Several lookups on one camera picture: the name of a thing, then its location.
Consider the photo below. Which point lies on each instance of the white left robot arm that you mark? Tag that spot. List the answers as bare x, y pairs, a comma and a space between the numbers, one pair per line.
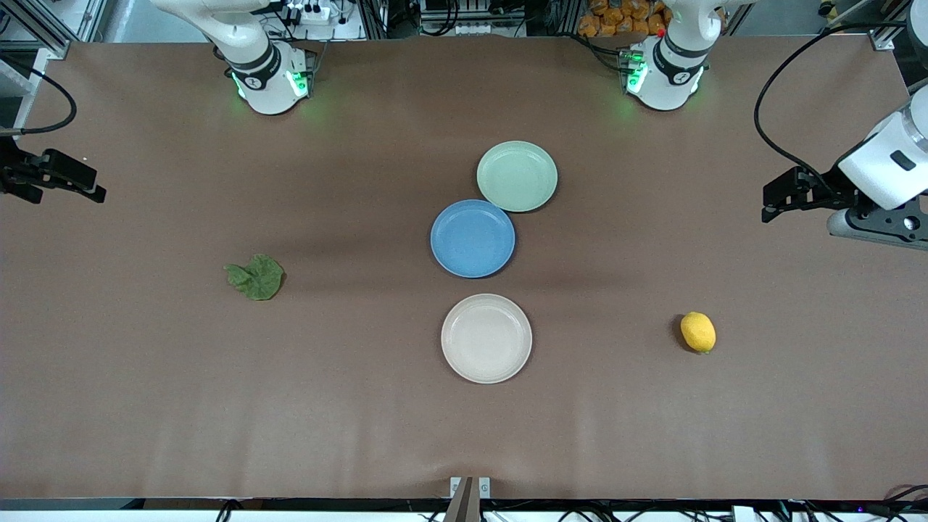
670, 87

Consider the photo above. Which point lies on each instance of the white multi socket bar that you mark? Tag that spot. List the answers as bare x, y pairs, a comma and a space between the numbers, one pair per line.
478, 28

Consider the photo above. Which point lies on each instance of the beige plate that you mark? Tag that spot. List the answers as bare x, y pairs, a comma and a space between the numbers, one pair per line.
486, 338

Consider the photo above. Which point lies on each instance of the blue plate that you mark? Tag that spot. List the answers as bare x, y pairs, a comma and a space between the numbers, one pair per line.
473, 239

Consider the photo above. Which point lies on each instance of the pale green plate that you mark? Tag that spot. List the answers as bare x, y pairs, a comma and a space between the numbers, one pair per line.
517, 176

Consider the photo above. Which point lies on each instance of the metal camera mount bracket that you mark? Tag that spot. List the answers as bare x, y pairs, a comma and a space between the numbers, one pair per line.
470, 500

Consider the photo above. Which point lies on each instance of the white power adapter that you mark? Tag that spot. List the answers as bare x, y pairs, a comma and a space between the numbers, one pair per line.
744, 514

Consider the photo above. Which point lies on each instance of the white power strip with plugs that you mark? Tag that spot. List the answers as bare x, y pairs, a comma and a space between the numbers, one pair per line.
312, 11

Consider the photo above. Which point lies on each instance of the yellow lemon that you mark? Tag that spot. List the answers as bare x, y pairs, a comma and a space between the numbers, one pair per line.
698, 332

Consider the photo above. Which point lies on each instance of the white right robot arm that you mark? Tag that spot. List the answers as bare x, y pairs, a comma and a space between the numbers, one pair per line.
268, 90

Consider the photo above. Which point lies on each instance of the aluminium frame profile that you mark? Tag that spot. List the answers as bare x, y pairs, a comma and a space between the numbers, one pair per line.
43, 32
888, 32

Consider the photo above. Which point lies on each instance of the bag of oranges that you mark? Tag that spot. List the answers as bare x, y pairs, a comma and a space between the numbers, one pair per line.
616, 18

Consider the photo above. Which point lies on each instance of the green lettuce leaf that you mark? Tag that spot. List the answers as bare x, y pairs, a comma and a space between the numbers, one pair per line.
257, 279

